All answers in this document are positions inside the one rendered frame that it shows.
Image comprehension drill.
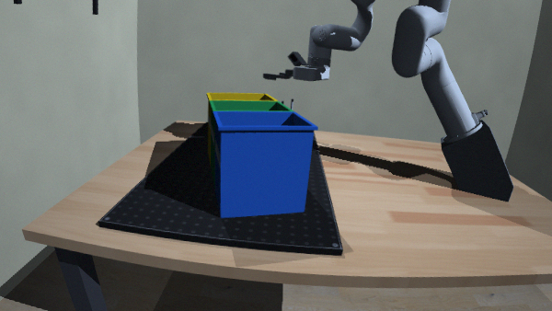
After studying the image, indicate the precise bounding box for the green bin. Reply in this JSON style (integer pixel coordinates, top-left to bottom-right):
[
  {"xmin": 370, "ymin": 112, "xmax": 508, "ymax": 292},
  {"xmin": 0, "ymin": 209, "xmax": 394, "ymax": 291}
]
[{"xmin": 209, "ymin": 100, "xmax": 294, "ymax": 187}]

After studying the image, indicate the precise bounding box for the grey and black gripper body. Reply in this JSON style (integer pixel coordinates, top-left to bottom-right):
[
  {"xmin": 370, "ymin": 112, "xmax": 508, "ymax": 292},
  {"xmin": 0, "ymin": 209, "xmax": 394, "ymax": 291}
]
[{"xmin": 293, "ymin": 65, "xmax": 330, "ymax": 81}]

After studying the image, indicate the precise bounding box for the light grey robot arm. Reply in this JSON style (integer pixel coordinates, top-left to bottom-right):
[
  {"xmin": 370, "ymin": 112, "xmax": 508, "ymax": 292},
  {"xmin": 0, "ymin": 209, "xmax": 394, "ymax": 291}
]
[{"xmin": 287, "ymin": 0, "xmax": 489, "ymax": 143}]

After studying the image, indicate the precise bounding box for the blue bin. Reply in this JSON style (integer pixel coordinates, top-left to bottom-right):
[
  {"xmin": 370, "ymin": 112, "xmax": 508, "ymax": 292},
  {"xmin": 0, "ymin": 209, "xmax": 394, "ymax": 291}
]
[{"xmin": 213, "ymin": 111, "xmax": 318, "ymax": 218}]

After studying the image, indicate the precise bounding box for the yellow open bin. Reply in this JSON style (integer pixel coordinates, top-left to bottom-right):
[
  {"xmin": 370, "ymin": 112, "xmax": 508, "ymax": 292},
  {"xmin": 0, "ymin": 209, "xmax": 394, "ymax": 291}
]
[{"xmin": 207, "ymin": 93, "xmax": 278, "ymax": 164}]

